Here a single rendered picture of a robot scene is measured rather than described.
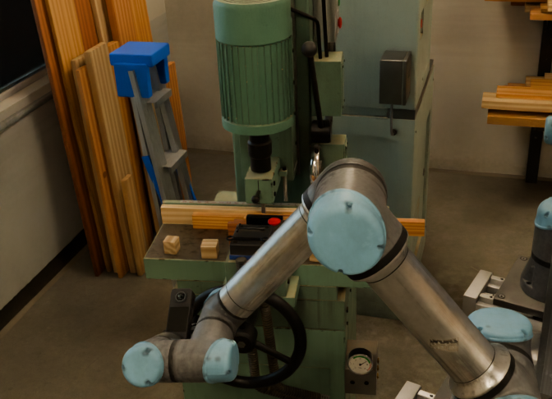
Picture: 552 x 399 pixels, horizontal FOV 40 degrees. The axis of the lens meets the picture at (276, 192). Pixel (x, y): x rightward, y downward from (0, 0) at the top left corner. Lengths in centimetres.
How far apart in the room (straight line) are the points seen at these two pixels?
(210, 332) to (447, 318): 42
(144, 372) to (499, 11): 312
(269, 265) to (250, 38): 57
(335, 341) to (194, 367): 68
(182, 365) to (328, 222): 41
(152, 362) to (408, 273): 47
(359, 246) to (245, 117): 73
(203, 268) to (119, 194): 154
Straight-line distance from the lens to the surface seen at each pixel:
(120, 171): 338
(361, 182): 116
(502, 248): 372
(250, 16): 169
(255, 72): 173
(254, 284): 137
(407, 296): 119
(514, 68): 418
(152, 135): 271
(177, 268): 191
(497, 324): 142
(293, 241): 131
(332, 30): 205
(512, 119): 374
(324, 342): 196
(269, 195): 189
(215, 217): 199
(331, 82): 199
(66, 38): 327
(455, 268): 353
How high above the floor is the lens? 188
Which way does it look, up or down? 27 degrees down
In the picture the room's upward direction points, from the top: 3 degrees counter-clockwise
